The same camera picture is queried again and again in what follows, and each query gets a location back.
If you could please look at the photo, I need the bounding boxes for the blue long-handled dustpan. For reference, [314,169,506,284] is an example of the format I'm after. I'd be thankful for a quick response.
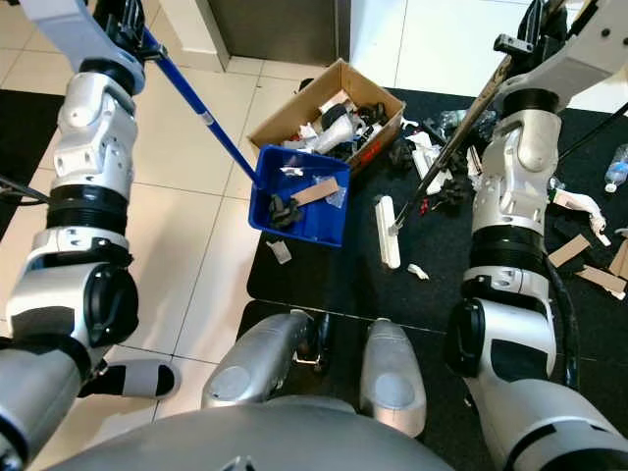
[142,29,353,249]

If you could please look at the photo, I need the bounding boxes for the black floor mat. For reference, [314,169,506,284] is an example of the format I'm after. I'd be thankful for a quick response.
[224,298,628,464]
[0,90,66,229]
[243,86,628,342]

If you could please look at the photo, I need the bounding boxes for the crushed clear plastic bottle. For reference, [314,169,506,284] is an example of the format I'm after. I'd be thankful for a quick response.
[437,107,492,130]

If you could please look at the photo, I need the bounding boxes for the white torn packaging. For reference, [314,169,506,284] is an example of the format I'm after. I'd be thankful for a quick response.
[409,131,448,183]

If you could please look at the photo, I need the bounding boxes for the dark grey cabinet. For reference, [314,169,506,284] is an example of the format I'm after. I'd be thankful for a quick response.
[206,0,352,66]

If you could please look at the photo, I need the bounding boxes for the white crumpled paper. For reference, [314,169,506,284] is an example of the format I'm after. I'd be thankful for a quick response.
[553,190,607,246]

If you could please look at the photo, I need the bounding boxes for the open cardboard box with rubbish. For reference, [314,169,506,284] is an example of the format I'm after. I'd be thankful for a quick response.
[246,59,406,175]

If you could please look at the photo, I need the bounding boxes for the white plastic container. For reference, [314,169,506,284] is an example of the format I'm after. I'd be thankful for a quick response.
[313,109,360,154]

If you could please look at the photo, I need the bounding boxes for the flat brown cardboard piece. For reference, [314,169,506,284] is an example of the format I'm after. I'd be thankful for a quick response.
[577,262,628,301]
[547,233,593,269]

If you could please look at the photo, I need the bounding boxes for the brown cardboard strip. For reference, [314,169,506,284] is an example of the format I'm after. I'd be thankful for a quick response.
[292,178,340,206]

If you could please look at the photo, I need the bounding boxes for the black crumpled cloth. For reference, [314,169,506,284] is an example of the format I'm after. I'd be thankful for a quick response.
[266,194,301,230]

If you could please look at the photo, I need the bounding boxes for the grey paper scrap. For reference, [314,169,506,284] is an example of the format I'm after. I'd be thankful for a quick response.
[266,240,294,267]

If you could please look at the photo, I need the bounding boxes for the silver robot right leg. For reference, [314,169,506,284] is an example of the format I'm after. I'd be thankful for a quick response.
[357,316,429,439]

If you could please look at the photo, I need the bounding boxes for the silver robot leg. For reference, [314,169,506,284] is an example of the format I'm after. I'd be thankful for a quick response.
[357,316,429,439]
[201,308,323,410]

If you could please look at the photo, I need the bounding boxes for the black and grey foot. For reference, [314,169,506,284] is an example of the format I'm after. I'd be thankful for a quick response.
[78,357,183,401]

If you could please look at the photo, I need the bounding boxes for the silver robot left leg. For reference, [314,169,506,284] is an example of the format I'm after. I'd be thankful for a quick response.
[201,308,323,410]

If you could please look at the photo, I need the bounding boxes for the silver robot torso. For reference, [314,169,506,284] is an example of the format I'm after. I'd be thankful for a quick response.
[47,395,454,471]

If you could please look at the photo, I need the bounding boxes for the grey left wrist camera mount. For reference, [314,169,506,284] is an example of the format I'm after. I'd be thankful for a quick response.
[20,0,119,66]

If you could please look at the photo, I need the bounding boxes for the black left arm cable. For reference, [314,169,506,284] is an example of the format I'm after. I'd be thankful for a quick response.
[0,175,52,208]

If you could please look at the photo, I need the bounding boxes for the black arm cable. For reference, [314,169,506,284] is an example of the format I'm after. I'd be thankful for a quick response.
[544,253,583,391]
[0,175,52,208]

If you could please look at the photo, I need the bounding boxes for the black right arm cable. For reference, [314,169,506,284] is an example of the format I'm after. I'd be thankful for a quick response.
[544,253,583,391]

